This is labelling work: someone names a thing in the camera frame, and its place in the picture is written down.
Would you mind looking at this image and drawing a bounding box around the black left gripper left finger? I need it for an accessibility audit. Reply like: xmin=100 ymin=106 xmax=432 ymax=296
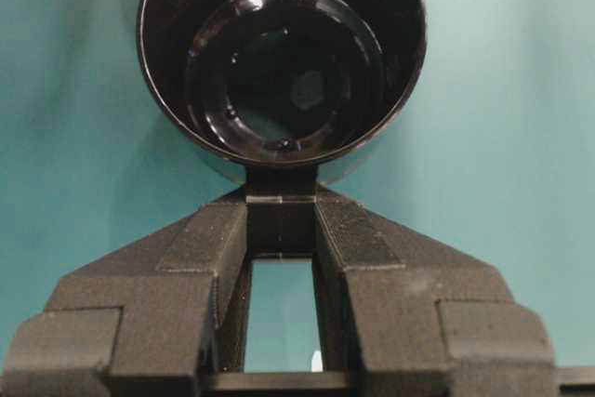
xmin=2 ymin=193 xmax=247 ymax=396

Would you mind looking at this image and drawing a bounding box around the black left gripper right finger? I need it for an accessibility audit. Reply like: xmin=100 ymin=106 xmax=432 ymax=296
xmin=313 ymin=189 xmax=558 ymax=396

